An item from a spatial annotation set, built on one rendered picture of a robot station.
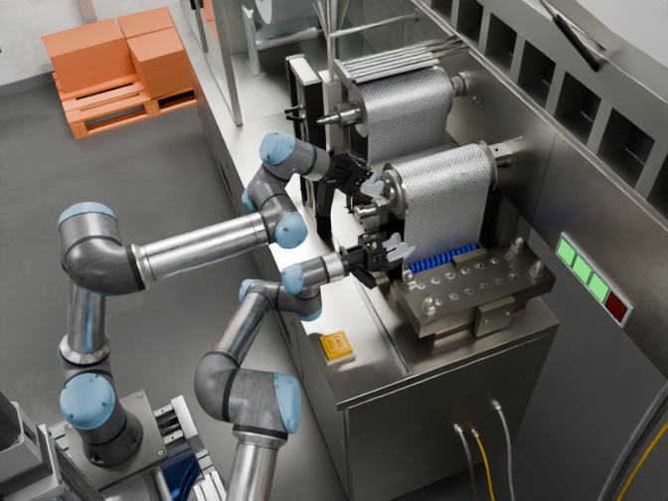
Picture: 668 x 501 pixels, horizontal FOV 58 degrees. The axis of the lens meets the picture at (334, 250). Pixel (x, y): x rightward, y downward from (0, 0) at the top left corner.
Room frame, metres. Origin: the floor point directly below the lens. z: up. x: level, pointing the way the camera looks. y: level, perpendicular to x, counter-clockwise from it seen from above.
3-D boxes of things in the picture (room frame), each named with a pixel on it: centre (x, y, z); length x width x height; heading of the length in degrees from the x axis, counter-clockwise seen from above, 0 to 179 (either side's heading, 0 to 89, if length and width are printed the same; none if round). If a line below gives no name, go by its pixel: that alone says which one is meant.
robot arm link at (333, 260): (1.03, 0.01, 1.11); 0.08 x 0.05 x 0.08; 18
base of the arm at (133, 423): (0.74, 0.60, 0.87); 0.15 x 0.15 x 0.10
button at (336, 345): (0.92, 0.01, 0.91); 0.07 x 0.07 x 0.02; 18
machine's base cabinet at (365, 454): (2.06, 0.08, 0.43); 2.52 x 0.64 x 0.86; 18
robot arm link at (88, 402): (0.74, 0.61, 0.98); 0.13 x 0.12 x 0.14; 21
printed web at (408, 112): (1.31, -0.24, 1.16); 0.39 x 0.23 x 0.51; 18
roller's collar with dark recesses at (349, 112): (1.38, -0.06, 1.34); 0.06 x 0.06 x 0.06; 18
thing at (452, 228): (1.13, -0.30, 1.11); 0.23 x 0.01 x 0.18; 108
